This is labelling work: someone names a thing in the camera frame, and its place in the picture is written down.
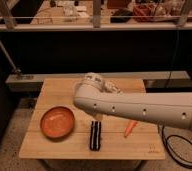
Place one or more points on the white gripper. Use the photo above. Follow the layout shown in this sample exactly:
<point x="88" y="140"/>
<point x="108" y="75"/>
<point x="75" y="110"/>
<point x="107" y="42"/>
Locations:
<point x="99" y="117"/>

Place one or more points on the orange ceramic bowl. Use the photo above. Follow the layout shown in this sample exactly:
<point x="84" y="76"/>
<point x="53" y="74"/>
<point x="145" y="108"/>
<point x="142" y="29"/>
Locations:
<point x="57" y="122"/>

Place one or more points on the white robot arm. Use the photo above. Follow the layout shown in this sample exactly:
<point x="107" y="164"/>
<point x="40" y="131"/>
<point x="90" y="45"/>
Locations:
<point x="96" y="95"/>

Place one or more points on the orange carrot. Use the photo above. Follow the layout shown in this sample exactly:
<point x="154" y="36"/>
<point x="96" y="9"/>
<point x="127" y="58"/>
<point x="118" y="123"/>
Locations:
<point x="130" y="127"/>

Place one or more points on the white squeeze bottle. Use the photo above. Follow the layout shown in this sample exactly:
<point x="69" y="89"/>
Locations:
<point x="111" y="87"/>

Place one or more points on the wooden table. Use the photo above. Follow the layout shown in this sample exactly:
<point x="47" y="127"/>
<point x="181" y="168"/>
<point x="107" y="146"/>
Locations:
<point x="144" y="142"/>

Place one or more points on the diagonal metal strut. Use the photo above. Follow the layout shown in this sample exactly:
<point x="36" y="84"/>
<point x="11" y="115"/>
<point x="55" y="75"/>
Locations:
<point x="16" y="70"/>

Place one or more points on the grey metal rail beam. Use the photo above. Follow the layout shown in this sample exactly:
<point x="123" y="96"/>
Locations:
<point x="161" y="79"/>

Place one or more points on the upper metal shelf frame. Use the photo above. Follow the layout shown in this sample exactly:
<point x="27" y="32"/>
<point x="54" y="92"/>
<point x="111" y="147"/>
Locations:
<point x="95" y="15"/>

